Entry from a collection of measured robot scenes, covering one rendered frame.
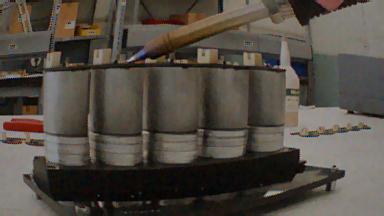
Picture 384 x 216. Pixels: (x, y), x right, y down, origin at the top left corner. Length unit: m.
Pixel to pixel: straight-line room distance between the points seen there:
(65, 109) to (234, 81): 0.09
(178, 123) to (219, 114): 0.02
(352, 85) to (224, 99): 0.55
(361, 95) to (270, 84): 0.52
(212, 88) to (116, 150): 0.06
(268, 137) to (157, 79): 0.07
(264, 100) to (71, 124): 0.11
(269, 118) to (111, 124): 0.09
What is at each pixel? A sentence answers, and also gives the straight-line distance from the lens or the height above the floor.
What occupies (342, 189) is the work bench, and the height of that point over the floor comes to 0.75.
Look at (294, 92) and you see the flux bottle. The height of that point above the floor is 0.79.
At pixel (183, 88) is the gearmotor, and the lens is 0.25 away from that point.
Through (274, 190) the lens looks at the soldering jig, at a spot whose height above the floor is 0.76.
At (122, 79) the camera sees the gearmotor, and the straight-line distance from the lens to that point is 0.24.
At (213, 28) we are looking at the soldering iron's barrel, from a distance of 0.23.
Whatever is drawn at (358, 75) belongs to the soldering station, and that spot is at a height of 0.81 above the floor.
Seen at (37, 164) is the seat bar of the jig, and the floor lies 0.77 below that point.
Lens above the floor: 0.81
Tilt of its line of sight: 5 degrees down
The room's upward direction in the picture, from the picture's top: 2 degrees clockwise
